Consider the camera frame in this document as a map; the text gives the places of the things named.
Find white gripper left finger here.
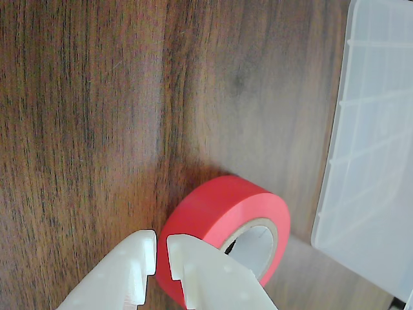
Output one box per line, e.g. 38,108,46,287
57,229,158,310

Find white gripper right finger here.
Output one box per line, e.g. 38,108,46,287
166,234,279,310

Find red tape roll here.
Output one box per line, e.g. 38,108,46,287
156,175,291,307

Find clear plastic storage box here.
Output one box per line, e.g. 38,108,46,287
310,0,413,303

